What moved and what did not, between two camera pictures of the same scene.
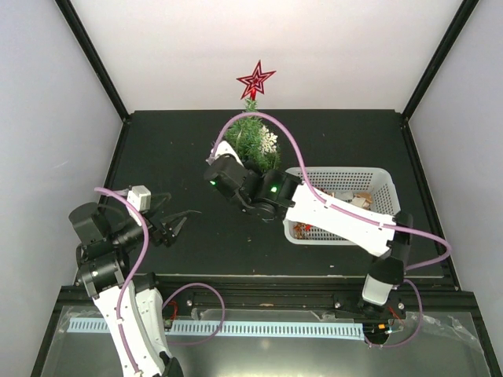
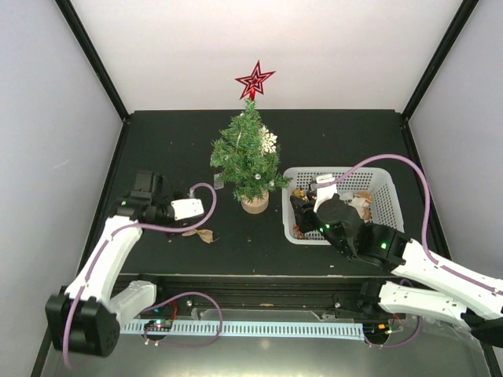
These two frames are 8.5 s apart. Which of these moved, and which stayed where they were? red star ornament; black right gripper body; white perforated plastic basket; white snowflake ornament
Moved: black right gripper body
Stayed: white perforated plastic basket; red star ornament; white snowflake ornament
